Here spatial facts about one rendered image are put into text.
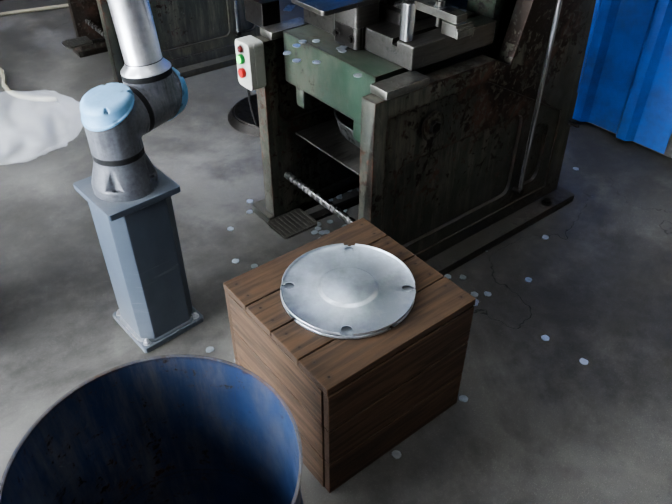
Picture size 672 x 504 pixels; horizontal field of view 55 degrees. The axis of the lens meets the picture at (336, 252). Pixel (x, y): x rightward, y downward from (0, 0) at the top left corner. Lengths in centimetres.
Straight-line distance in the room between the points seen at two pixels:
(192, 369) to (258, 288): 34
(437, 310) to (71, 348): 101
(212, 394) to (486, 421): 73
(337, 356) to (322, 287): 18
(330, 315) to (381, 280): 15
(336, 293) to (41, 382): 84
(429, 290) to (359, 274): 16
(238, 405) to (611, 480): 87
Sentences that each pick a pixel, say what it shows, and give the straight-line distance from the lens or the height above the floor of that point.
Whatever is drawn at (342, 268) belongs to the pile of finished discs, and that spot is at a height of 37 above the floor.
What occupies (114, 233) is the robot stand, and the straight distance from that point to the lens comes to 160.
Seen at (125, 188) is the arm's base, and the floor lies 48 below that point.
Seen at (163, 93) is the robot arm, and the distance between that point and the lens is 157.
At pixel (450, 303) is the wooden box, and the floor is 35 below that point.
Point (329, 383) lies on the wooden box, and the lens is 122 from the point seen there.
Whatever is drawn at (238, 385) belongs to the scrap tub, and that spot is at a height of 43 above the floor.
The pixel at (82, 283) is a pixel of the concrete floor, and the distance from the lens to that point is 208.
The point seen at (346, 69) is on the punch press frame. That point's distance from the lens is 169.
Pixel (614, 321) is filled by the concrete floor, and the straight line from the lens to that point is 198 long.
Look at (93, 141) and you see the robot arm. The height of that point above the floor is 59.
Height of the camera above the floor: 129
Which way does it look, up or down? 39 degrees down
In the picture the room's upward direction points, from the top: straight up
